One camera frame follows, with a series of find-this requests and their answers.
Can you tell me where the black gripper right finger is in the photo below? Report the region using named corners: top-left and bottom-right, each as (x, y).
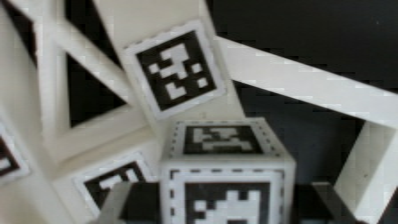
top-left (291, 182), bottom-right (368, 224)

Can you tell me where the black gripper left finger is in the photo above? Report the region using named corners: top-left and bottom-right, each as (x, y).
top-left (94, 182), bottom-right (162, 224)

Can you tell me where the white tagged cube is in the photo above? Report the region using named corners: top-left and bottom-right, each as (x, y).
top-left (160, 118), bottom-right (295, 224)

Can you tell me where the white chair back part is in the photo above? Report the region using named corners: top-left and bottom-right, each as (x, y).
top-left (0, 0), bottom-right (243, 224)

